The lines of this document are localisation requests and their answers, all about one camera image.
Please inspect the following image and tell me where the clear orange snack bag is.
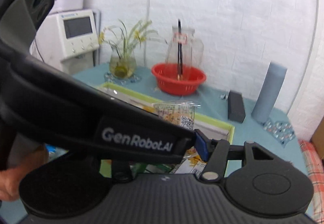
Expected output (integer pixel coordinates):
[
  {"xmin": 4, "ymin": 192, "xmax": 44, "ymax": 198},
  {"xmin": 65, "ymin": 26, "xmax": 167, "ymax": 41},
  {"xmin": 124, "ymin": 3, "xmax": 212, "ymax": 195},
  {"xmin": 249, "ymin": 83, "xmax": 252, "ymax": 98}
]
[{"xmin": 153, "ymin": 101, "xmax": 201, "ymax": 130}]

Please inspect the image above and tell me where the person's left hand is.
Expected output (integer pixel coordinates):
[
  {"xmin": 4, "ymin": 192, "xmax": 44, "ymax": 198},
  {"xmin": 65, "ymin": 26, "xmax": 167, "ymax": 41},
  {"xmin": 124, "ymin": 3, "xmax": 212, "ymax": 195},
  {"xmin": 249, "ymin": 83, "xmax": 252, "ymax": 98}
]
[{"xmin": 1, "ymin": 146, "xmax": 48, "ymax": 201}]

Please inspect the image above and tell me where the pink checked blanket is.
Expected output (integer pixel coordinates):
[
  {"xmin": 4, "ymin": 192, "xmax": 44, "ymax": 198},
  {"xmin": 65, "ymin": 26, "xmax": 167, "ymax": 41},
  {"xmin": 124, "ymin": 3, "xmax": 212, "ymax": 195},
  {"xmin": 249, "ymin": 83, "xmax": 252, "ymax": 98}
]
[{"xmin": 298, "ymin": 140, "xmax": 324, "ymax": 223}]

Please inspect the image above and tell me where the patterned coaster under vase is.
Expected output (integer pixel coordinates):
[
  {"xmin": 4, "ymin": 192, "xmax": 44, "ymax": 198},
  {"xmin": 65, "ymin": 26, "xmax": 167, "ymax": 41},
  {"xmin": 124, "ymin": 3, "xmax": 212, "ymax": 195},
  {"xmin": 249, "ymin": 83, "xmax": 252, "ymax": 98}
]
[{"xmin": 104, "ymin": 72, "xmax": 142, "ymax": 86}]

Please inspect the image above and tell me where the brown cardboard box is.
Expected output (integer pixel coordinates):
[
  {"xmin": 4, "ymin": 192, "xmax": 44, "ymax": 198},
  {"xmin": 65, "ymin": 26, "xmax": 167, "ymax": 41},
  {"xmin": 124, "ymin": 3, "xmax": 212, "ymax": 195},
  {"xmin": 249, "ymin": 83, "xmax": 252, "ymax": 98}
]
[{"xmin": 311, "ymin": 117, "xmax": 324, "ymax": 160}]

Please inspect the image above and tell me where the green cardboard box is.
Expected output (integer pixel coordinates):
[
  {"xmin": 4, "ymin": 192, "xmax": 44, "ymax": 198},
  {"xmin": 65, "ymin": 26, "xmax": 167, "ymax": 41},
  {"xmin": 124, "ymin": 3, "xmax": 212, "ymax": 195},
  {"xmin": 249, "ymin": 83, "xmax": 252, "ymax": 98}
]
[{"xmin": 99, "ymin": 83, "xmax": 234, "ymax": 177}]

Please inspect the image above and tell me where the black rectangular box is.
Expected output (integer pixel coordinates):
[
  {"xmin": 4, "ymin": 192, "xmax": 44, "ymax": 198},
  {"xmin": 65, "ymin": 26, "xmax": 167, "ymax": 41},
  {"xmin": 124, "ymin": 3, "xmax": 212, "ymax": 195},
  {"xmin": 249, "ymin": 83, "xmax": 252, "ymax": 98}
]
[{"xmin": 227, "ymin": 91, "xmax": 245, "ymax": 123}]

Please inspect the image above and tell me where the yellow snack bag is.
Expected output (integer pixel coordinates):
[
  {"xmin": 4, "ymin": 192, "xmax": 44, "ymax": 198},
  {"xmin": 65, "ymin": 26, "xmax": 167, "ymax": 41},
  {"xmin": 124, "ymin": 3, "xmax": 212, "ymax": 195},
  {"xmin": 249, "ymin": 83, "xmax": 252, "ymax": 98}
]
[{"xmin": 183, "ymin": 147, "xmax": 207, "ymax": 167}]

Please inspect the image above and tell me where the glass vase with plant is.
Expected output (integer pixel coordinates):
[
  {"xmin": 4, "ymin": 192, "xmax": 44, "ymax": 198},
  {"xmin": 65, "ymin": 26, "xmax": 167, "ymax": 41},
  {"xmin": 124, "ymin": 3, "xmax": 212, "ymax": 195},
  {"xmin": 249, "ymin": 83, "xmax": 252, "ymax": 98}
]
[{"xmin": 98, "ymin": 20, "xmax": 167, "ymax": 78}]

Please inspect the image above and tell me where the red plastic basket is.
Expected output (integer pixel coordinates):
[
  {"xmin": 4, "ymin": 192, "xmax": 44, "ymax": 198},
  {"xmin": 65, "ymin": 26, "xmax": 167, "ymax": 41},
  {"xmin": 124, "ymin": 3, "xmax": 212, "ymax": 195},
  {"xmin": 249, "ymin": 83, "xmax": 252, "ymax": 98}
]
[{"xmin": 151, "ymin": 63, "xmax": 207, "ymax": 95}]

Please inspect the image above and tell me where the white water dispenser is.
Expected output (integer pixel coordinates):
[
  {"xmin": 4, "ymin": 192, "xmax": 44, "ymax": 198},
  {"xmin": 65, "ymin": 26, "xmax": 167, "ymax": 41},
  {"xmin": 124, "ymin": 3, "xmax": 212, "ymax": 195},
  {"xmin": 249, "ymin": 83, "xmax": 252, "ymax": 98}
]
[{"xmin": 30, "ymin": 0, "xmax": 99, "ymax": 75}]

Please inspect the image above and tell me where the glass pitcher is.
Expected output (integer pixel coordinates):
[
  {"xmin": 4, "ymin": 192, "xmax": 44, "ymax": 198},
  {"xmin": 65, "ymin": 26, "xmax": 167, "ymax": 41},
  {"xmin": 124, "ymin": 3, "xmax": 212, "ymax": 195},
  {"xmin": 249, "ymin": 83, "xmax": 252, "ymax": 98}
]
[{"xmin": 165, "ymin": 26, "xmax": 204, "ymax": 68}]

